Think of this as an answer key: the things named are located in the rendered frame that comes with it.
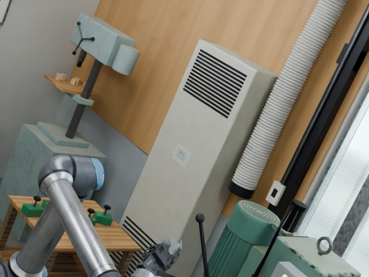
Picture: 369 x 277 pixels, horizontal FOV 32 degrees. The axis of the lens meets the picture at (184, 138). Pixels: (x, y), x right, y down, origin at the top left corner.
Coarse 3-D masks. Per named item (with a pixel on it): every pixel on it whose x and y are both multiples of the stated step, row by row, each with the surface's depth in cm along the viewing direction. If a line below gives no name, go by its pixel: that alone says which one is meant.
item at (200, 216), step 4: (196, 216) 234; (200, 216) 233; (204, 216) 234; (196, 220) 234; (200, 220) 233; (200, 224) 233; (200, 228) 233; (200, 232) 232; (200, 236) 232; (204, 240) 232; (204, 244) 231; (204, 248) 231; (204, 252) 230; (204, 256) 230; (204, 260) 229; (204, 264) 229; (204, 268) 229; (204, 272) 229; (208, 276) 228
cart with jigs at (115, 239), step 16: (16, 208) 383; (32, 208) 377; (96, 208) 427; (32, 224) 370; (96, 224) 404; (112, 224) 414; (0, 240) 396; (64, 240) 368; (112, 240) 393; (128, 240) 402; (0, 256) 396; (64, 256) 420; (128, 256) 399; (48, 272) 363; (64, 272) 402; (80, 272) 410
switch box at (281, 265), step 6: (282, 264) 203; (288, 264) 205; (276, 270) 204; (282, 270) 202; (288, 270) 201; (294, 270) 202; (276, 276) 203; (288, 276) 200; (294, 276) 199; (300, 276) 200; (306, 276) 202
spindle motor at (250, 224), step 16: (240, 208) 229; (256, 208) 236; (240, 224) 228; (256, 224) 225; (224, 240) 233; (240, 240) 228; (256, 240) 227; (224, 256) 232; (240, 256) 229; (208, 272) 237; (224, 272) 231
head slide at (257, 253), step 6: (252, 246) 225; (258, 246) 226; (264, 246) 228; (252, 252) 224; (258, 252) 222; (264, 252) 223; (246, 258) 226; (252, 258) 224; (258, 258) 222; (246, 264) 226; (252, 264) 224; (258, 264) 222; (240, 270) 227; (246, 270) 225; (252, 270) 223; (240, 276) 227; (246, 276) 225; (252, 276) 223
